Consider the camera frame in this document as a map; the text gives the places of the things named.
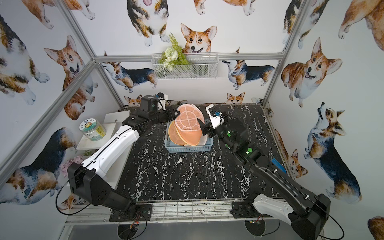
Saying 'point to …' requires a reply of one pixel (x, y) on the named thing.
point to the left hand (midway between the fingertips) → (179, 108)
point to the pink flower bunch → (64, 167)
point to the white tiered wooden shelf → (112, 122)
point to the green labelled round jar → (92, 129)
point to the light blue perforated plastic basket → (172, 147)
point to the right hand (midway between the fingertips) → (211, 108)
